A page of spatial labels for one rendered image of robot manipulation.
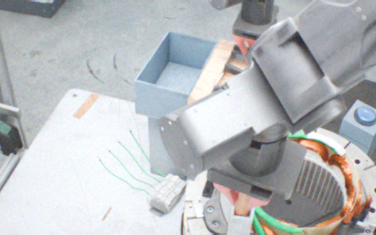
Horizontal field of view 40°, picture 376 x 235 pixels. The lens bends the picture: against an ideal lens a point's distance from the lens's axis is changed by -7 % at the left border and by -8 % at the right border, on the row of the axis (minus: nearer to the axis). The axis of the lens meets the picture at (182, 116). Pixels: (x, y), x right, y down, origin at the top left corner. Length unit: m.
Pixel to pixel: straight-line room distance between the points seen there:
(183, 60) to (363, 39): 0.80
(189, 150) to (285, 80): 0.10
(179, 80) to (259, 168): 0.60
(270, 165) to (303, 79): 0.15
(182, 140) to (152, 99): 0.57
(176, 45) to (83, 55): 1.71
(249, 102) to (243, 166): 0.11
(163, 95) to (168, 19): 2.04
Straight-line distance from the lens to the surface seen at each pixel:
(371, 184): 0.84
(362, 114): 1.02
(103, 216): 1.15
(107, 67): 2.71
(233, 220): 0.66
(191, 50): 1.12
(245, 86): 0.45
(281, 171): 0.55
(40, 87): 2.66
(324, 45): 0.39
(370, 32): 0.37
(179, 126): 0.44
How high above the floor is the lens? 1.72
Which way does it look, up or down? 45 degrees down
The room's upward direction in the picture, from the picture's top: 1 degrees clockwise
